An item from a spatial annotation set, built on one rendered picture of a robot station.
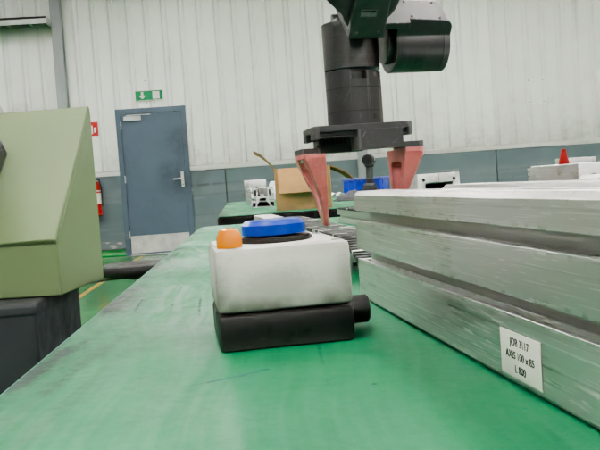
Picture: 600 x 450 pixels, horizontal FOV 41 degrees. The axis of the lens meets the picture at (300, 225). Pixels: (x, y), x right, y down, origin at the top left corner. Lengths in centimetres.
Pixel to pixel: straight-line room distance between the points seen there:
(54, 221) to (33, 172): 8
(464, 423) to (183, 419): 12
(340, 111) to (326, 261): 36
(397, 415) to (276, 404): 6
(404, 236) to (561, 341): 20
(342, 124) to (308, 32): 1109
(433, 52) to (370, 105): 9
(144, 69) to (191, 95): 77
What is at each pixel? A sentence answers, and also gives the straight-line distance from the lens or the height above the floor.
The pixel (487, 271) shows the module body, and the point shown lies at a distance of 38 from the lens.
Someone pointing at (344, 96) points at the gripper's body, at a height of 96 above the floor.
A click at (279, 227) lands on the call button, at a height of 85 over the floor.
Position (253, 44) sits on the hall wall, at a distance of 1187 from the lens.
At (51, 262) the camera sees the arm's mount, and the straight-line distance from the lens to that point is 83.
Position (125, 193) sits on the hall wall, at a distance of 1175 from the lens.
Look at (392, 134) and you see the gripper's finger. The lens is 81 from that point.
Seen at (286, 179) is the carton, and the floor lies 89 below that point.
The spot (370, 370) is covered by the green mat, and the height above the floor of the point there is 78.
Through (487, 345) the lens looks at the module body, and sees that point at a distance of 39.
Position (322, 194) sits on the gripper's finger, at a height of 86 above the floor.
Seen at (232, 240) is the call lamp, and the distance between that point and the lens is 46.
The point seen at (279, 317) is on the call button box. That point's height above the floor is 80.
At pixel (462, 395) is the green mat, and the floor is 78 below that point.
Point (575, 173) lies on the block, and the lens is 70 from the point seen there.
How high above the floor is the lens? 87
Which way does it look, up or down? 3 degrees down
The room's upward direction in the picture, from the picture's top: 4 degrees counter-clockwise
